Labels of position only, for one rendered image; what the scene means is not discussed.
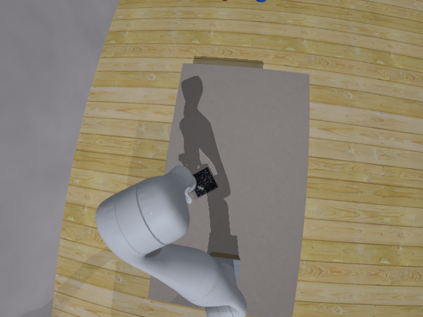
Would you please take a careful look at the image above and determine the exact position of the black knob box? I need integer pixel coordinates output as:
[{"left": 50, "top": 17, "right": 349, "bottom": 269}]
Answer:
[{"left": 194, "top": 167, "right": 218, "bottom": 197}]

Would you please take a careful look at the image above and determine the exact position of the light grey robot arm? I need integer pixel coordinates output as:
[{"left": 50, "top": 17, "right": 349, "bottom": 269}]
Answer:
[{"left": 95, "top": 165, "right": 247, "bottom": 317}]

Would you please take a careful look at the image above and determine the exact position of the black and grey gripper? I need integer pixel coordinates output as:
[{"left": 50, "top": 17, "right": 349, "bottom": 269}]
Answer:
[{"left": 193, "top": 175, "right": 205, "bottom": 192}]

